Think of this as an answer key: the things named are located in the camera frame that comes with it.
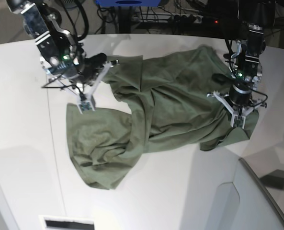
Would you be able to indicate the green t-shirt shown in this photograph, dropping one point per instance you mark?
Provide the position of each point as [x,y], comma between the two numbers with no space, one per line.
[169,107]

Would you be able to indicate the black power strip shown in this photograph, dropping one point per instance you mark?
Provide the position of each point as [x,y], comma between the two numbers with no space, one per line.
[199,19]

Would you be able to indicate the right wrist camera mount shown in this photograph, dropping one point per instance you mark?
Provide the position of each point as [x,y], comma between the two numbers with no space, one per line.
[83,92]

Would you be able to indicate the grey monitor edge panel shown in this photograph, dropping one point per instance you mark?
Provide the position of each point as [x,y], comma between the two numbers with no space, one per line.
[270,200]

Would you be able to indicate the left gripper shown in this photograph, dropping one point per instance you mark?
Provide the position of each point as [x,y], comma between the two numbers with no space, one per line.
[241,89]

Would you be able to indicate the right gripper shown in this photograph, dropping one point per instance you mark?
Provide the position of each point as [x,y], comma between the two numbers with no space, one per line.
[70,63]

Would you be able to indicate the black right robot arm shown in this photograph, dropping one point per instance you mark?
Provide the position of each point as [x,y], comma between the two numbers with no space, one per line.
[59,48]

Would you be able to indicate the white label plate with slot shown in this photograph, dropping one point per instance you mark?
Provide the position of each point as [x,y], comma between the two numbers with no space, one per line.
[65,223]

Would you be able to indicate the blue bin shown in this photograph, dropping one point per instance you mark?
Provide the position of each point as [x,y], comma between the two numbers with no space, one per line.
[128,3]

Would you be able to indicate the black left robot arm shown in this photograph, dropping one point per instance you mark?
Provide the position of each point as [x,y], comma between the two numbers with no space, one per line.
[244,63]

